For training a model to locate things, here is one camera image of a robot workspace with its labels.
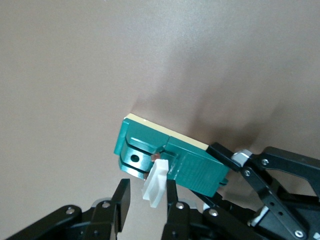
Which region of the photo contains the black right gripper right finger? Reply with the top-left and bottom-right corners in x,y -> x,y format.
161,179 -> 256,240

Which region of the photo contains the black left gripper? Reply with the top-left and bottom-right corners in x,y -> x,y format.
248,181 -> 320,240

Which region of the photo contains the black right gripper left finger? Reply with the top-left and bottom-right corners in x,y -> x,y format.
3,178 -> 131,240

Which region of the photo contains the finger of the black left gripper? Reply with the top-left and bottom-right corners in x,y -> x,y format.
206,142 -> 320,238
191,188 -> 231,210

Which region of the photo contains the green terminal block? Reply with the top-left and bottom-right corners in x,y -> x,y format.
113,113 -> 230,209

